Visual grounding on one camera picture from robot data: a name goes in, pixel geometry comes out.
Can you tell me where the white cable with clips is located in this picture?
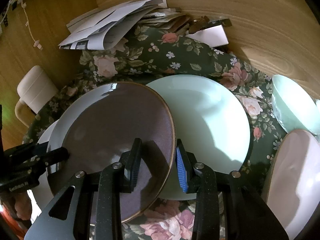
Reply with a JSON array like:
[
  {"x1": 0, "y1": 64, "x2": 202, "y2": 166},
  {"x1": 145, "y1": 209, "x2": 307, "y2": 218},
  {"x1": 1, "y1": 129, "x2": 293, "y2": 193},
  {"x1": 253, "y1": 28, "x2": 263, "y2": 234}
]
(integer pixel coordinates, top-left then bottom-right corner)
[{"x1": 0, "y1": 0, "x2": 43, "y2": 51}]

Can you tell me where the pink bowl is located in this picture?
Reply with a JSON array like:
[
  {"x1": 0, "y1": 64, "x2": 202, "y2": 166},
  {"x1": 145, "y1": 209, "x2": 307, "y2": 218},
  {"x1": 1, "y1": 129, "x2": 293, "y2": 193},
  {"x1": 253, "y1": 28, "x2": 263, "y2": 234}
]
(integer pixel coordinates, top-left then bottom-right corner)
[{"x1": 261, "y1": 129, "x2": 319, "y2": 239}]

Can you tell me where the left hand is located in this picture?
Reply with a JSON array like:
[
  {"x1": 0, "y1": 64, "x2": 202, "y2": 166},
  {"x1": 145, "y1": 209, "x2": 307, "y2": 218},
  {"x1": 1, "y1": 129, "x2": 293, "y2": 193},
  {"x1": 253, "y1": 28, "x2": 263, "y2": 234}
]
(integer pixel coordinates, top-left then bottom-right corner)
[{"x1": 1, "y1": 192, "x2": 32, "y2": 230}]

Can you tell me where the stack of white papers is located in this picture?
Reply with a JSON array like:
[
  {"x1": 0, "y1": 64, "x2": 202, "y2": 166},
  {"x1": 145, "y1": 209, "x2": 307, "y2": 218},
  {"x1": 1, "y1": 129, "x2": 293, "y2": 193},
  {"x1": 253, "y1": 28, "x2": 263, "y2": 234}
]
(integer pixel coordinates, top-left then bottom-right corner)
[{"x1": 58, "y1": 0, "x2": 168, "y2": 51}]

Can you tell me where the white plate under brown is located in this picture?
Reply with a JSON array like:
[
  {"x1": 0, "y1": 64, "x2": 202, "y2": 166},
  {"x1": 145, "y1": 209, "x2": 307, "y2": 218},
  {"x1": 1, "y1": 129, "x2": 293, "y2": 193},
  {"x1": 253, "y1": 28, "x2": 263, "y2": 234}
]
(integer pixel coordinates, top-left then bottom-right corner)
[{"x1": 28, "y1": 83, "x2": 117, "y2": 219}]

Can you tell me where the dark brown plate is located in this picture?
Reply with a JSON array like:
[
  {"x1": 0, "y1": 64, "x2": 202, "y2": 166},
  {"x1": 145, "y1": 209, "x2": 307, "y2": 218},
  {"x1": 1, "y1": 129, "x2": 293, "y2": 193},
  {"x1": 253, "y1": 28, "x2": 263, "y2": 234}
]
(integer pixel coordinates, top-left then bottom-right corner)
[{"x1": 47, "y1": 82, "x2": 176, "y2": 222}]

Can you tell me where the mint green bowl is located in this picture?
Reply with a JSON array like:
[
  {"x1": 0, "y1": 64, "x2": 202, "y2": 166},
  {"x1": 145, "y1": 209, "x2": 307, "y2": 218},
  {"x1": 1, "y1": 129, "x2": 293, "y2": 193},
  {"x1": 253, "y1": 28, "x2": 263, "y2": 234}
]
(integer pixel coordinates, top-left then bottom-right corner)
[{"x1": 272, "y1": 74, "x2": 319, "y2": 135}]

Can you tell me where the mint green plate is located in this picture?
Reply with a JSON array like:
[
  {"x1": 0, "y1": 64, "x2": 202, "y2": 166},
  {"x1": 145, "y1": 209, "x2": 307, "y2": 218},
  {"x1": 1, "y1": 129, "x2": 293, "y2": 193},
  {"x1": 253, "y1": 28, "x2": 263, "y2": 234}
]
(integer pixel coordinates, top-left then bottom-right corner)
[{"x1": 146, "y1": 74, "x2": 251, "y2": 201}]

